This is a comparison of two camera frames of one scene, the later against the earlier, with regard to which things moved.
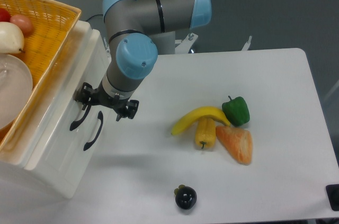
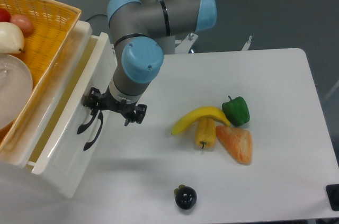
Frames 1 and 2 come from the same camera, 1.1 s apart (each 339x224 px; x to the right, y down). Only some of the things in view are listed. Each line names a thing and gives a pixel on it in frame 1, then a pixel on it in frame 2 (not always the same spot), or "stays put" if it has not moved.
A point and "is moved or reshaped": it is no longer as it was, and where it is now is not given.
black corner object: x=332 y=192 stays put
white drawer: x=49 y=159 is moved or reshaped
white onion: x=11 y=38 stays put
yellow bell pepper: x=205 y=132 stays put
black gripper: x=99 y=97 -> x=133 y=113
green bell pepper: x=236 y=110 stays put
